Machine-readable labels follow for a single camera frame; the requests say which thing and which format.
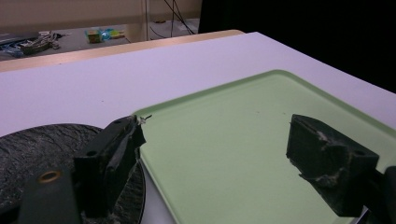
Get black curtain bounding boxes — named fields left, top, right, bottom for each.
left=197, top=0, right=396, bottom=93

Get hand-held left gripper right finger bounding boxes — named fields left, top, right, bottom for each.
left=285, top=113, right=381, bottom=218

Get light green tray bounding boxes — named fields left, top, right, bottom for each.
left=134, top=69, right=396, bottom=224

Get wooden table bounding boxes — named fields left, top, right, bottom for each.
left=0, top=29, right=246, bottom=73

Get round black stone plate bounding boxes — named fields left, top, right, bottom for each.
left=0, top=123, right=147, bottom=224

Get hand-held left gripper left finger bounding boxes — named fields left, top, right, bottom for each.
left=73, top=114, right=153, bottom=218

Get black hanging cable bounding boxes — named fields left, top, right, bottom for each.
left=163, top=0, right=197, bottom=35

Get pile of cables and clutter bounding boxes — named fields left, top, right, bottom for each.
left=0, top=31, right=64, bottom=58

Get colourful toy blocks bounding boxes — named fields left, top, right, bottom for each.
left=85, top=27, right=126, bottom=44

